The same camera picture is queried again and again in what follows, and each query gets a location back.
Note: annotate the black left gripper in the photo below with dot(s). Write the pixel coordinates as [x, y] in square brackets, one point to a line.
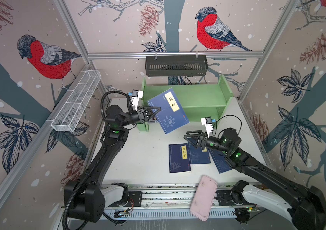
[142, 115]

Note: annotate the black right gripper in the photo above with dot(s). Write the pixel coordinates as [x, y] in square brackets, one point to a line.
[204, 140]

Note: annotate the blue book yellow label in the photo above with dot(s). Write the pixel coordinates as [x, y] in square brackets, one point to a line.
[171, 116]

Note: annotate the dark blue bottom book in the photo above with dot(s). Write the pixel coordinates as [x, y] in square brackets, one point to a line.
[179, 160]

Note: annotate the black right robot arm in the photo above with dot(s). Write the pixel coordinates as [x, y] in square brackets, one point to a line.
[304, 207]

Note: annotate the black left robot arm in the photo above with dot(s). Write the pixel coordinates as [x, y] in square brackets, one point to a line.
[102, 161]

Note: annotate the green wooden shelf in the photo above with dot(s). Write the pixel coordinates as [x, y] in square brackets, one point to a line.
[198, 100]

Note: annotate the black hanging basket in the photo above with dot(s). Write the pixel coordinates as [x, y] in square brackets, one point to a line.
[165, 66]

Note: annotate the pink plastic tray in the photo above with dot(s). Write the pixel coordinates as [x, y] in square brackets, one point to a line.
[203, 198]

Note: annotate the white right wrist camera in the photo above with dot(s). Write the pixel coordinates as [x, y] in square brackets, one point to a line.
[208, 123]

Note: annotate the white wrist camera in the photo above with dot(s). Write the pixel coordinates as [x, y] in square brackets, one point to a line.
[208, 123]
[135, 96]

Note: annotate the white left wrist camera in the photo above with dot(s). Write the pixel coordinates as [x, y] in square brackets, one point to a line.
[135, 96]

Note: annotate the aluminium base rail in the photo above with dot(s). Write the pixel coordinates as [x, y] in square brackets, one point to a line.
[173, 201]

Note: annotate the white wire mesh basket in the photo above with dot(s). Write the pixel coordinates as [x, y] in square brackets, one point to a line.
[71, 112]

